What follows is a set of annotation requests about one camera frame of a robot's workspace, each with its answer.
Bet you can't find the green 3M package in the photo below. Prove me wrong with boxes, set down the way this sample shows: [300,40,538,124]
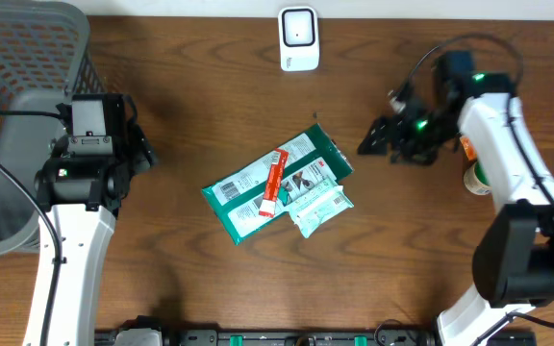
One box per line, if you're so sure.
[202,124,353,245]

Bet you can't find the dark grey plastic mesh basket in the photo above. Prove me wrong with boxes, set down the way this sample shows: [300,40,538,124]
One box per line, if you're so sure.
[0,1,105,256]

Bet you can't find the small orange box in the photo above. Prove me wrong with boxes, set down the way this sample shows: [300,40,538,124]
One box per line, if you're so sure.
[460,136,477,161]

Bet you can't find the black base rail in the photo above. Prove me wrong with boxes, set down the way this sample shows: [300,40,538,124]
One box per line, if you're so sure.
[94,329,537,346]

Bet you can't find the mint green wipes pack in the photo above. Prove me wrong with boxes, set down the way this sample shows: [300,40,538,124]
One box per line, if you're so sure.
[288,177,354,238]

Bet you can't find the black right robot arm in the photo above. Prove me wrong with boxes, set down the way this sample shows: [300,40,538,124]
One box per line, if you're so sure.
[358,72,554,345]

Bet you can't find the white barcode scanner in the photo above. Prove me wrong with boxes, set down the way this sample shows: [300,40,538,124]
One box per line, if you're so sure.
[277,6,320,72]

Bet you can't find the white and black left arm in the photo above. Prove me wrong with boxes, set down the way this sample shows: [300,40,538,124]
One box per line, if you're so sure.
[23,123,157,345]

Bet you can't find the white jar green lid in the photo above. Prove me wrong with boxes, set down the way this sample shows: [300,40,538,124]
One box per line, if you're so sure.
[463,161,491,195]

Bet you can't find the red sachet packet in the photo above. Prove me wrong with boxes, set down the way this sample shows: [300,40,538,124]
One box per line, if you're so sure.
[259,149,289,218]

